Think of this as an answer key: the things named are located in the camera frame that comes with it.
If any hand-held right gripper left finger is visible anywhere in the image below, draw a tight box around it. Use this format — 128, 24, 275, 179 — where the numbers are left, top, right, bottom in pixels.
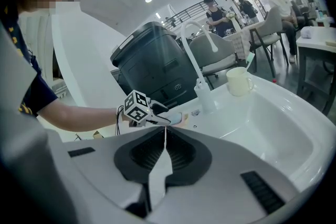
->
62, 125, 167, 219

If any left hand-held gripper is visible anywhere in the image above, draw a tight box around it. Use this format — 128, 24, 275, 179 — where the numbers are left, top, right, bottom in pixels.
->
123, 89, 173, 129

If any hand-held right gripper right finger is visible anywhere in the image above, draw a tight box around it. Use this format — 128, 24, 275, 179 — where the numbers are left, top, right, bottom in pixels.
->
145, 125, 298, 224

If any blue soap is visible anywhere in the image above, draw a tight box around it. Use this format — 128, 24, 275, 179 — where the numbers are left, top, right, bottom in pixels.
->
169, 112, 183, 125

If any pink soap dish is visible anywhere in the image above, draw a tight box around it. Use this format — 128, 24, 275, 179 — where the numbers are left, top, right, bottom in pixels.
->
167, 112, 190, 129

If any person's left forearm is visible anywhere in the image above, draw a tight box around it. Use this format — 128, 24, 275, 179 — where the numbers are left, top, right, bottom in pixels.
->
37, 101, 125, 133

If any white faucet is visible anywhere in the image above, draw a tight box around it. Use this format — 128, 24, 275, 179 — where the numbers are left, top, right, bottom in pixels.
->
180, 20, 219, 115

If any large black machine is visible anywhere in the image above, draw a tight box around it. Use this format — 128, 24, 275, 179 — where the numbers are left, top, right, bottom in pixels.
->
110, 21, 201, 110

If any grey chair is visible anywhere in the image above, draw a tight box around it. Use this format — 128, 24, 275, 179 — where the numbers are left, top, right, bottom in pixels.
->
248, 6, 290, 80
188, 32, 238, 80

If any white sink basin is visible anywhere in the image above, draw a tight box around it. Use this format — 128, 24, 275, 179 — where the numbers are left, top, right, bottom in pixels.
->
62, 74, 332, 219

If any cream cup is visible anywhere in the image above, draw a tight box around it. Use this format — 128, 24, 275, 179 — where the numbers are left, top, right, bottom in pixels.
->
226, 66, 255, 98

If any pale green toothbrush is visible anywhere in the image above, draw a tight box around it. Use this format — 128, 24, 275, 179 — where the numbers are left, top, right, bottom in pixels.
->
245, 52, 256, 72

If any checkered tablecloth table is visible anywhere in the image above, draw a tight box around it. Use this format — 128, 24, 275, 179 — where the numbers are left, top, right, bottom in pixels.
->
222, 22, 266, 60

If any white flower vase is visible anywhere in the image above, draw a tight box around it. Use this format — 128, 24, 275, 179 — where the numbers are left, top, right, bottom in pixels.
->
226, 11, 242, 34

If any white top table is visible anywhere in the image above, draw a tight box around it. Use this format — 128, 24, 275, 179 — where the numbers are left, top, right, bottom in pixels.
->
296, 25, 336, 116

